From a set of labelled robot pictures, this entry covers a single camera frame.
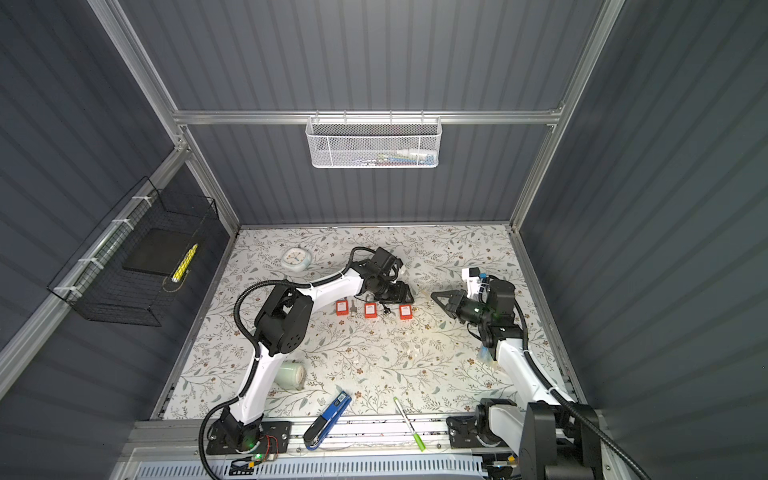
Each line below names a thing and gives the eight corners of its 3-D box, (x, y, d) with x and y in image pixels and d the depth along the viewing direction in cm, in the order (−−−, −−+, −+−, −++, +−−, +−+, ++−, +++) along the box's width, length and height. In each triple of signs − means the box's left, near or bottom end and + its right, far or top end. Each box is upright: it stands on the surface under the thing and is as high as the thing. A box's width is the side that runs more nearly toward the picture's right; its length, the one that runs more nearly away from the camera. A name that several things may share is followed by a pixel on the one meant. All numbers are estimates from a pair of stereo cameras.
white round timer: (280, 272, 109) (278, 267, 106) (286, 252, 115) (284, 247, 112) (308, 272, 109) (306, 267, 106) (312, 252, 115) (311, 247, 112)
